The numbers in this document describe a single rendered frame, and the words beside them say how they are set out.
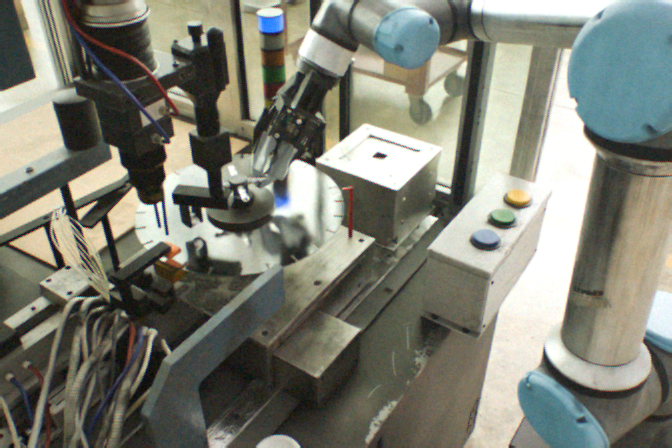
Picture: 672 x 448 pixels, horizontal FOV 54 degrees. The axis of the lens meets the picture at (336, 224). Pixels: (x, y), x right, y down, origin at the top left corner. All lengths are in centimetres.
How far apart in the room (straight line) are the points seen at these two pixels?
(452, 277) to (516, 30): 40
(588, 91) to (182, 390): 54
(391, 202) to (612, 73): 67
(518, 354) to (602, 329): 143
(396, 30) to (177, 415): 54
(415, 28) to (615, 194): 34
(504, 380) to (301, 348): 117
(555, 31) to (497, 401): 137
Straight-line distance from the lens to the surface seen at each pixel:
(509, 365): 213
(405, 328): 113
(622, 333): 75
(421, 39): 87
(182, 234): 101
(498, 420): 198
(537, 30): 86
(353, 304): 115
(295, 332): 102
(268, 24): 121
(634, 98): 59
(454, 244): 107
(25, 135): 182
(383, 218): 123
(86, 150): 108
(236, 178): 103
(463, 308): 110
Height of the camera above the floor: 155
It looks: 37 degrees down
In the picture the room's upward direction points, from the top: straight up
